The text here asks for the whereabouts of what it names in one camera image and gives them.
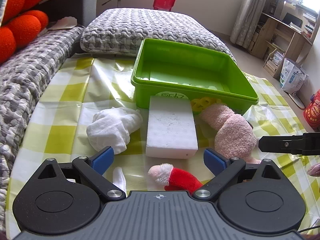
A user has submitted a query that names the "small white sock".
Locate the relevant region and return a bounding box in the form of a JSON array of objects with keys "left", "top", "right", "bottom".
[{"left": 112, "top": 167, "right": 126, "bottom": 193}]

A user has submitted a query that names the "pink fuzzy sock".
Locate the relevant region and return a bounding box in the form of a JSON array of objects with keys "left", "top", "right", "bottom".
[{"left": 200, "top": 103, "right": 260, "bottom": 164}]

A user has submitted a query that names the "white cloth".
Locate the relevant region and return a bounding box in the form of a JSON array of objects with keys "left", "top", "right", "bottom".
[{"left": 86, "top": 107, "right": 143, "bottom": 154}]

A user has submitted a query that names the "red santa hat plush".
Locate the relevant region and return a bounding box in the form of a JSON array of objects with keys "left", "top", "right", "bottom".
[{"left": 148, "top": 163, "right": 203, "bottom": 194}]

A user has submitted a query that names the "red snack bag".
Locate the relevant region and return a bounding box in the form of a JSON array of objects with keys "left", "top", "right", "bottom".
[{"left": 303, "top": 90, "right": 320, "bottom": 129}]

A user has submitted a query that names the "yellow checkered plastic tablecloth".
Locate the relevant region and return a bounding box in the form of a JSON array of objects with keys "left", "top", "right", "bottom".
[{"left": 5, "top": 56, "right": 319, "bottom": 239}]

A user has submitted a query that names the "white foam sponge block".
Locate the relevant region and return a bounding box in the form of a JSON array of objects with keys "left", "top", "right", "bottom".
[{"left": 145, "top": 96, "right": 198, "bottom": 159}]

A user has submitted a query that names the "white paper shopping bag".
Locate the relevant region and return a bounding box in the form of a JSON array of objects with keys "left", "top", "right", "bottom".
[{"left": 279, "top": 58, "right": 309, "bottom": 95}]

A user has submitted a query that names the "green plastic storage bin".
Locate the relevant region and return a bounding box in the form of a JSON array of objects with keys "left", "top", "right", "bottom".
[{"left": 131, "top": 38, "right": 259, "bottom": 114}]

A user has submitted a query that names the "wooden desk with shelves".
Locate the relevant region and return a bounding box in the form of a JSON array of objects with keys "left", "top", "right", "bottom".
[{"left": 248, "top": 0, "right": 319, "bottom": 78}]

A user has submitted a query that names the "grey quilted sofa cover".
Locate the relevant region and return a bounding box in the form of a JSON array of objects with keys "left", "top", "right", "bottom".
[{"left": 1, "top": 26, "right": 84, "bottom": 232}]

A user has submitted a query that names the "grey quilted cushion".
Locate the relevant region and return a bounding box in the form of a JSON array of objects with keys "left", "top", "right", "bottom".
[{"left": 80, "top": 8, "right": 232, "bottom": 56}]

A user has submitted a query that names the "white paper scrap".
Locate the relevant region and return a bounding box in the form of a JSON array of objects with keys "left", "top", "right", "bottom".
[{"left": 48, "top": 16, "right": 78, "bottom": 30}]

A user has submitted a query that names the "grey window curtain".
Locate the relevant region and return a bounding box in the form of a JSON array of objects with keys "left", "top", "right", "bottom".
[{"left": 230, "top": 0, "right": 270, "bottom": 49}]

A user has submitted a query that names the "orange carrot plush pillow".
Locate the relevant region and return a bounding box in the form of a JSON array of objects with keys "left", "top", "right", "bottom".
[{"left": 1, "top": 0, "right": 49, "bottom": 63}]

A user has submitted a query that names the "grey sofa armrest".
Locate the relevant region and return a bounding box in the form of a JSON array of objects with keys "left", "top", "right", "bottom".
[{"left": 35, "top": 0, "right": 97, "bottom": 27}]

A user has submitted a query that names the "red plastic chair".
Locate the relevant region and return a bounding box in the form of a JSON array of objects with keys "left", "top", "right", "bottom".
[{"left": 153, "top": 0, "right": 176, "bottom": 11}]

